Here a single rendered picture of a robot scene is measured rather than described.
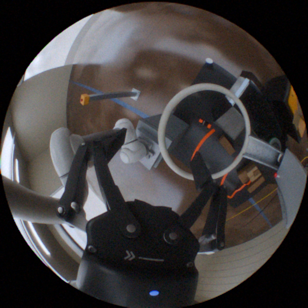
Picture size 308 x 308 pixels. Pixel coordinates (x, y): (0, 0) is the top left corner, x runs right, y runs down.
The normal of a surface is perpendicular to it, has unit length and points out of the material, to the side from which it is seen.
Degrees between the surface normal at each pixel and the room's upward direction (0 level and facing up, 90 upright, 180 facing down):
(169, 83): 0
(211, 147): 0
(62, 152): 83
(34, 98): 90
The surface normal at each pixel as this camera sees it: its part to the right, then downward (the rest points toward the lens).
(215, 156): -0.48, 0.44
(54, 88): 0.79, 0.58
